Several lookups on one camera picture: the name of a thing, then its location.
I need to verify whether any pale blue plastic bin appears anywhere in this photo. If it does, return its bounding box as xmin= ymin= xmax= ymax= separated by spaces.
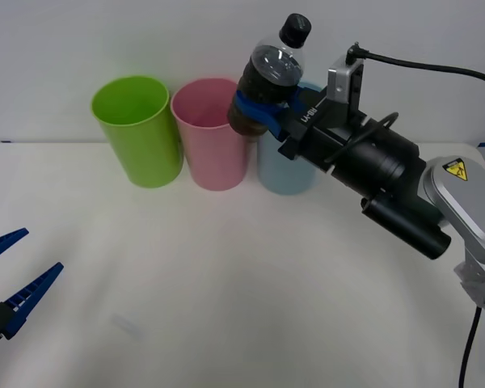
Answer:
xmin=255 ymin=82 xmax=323 ymax=196

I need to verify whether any pink plastic bin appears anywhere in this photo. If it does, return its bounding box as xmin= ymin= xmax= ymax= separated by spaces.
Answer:
xmin=170 ymin=78 xmax=252 ymax=192

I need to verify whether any clear bottle with black cap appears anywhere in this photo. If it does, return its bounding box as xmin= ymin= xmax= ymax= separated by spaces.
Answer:
xmin=226 ymin=13 xmax=313 ymax=138

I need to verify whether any green plastic bin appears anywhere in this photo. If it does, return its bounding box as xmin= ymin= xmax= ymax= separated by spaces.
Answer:
xmin=90 ymin=75 xmax=185 ymax=189

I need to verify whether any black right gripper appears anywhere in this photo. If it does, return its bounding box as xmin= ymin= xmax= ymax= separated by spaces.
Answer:
xmin=233 ymin=86 xmax=373 ymax=171

